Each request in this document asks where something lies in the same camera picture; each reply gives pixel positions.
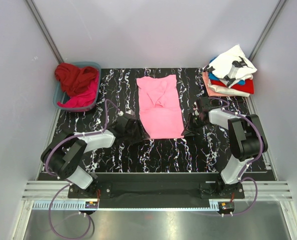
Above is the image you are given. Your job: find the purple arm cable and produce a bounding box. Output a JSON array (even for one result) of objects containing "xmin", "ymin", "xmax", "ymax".
[
  {"xmin": 44, "ymin": 99, "xmax": 123, "ymax": 238},
  {"xmin": 208, "ymin": 97, "xmax": 263, "ymax": 216}
]

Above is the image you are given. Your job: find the right controller board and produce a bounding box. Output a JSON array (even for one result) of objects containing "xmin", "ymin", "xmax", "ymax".
[{"xmin": 219, "ymin": 201, "xmax": 235, "ymax": 212}]

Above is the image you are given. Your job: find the blue folded t-shirt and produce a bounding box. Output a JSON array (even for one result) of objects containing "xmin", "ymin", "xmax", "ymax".
[{"xmin": 210, "ymin": 57, "xmax": 247, "ymax": 85}]

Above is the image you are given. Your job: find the left controller board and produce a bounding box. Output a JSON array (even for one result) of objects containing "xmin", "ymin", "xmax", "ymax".
[{"xmin": 85, "ymin": 200, "xmax": 99, "ymax": 209}]

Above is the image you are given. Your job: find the pink t-shirt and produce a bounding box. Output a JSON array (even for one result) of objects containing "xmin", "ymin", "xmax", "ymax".
[{"xmin": 136, "ymin": 74, "xmax": 184, "ymax": 140}]

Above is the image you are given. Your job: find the blue-grey plastic basket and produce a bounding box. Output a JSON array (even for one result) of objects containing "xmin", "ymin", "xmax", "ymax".
[{"xmin": 53, "ymin": 61, "xmax": 101, "ymax": 112}]

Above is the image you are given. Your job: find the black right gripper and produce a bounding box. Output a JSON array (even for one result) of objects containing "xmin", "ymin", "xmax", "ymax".
[{"xmin": 181, "ymin": 113, "xmax": 208, "ymax": 138}]

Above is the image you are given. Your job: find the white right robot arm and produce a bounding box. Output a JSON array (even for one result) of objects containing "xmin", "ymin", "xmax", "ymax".
[{"xmin": 182, "ymin": 97, "xmax": 268, "ymax": 198}]

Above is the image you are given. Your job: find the red folded t-shirt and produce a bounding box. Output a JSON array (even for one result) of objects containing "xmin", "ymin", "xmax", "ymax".
[{"xmin": 210, "ymin": 78, "xmax": 255, "ymax": 95}]

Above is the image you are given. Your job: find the white printed folded t-shirt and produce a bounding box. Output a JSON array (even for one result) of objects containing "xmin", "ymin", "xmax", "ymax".
[{"xmin": 203, "ymin": 44, "xmax": 257, "ymax": 88}]

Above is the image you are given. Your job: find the dark red t-shirt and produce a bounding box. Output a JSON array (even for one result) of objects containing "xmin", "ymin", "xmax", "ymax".
[{"xmin": 54, "ymin": 63, "xmax": 99, "ymax": 97}]

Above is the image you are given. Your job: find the aluminium frame rail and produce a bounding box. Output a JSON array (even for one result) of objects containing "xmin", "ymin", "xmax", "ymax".
[{"xmin": 22, "ymin": 180, "xmax": 293, "ymax": 201}]

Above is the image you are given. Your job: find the black marble pattern mat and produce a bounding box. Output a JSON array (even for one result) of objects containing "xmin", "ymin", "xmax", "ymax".
[{"xmin": 42, "ymin": 67, "xmax": 268, "ymax": 174}]

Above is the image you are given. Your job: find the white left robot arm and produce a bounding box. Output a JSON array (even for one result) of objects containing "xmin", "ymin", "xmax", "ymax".
[{"xmin": 40, "ymin": 112, "xmax": 150, "ymax": 198}]

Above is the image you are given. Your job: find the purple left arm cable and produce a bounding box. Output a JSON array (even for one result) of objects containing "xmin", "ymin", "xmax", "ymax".
[{"xmin": 44, "ymin": 99, "xmax": 123, "ymax": 238}]

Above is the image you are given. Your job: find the controller board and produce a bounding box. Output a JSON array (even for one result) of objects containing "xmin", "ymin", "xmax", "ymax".
[
  {"xmin": 85, "ymin": 200, "xmax": 99, "ymax": 209},
  {"xmin": 219, "ymin": 201, "xmax": 235, "ymax": 212}
]

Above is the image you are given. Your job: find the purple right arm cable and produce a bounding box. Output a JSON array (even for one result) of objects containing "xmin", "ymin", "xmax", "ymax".
[{"xmin": 208, "ymin": 97, "xmax": 263, "ymax": 216}]

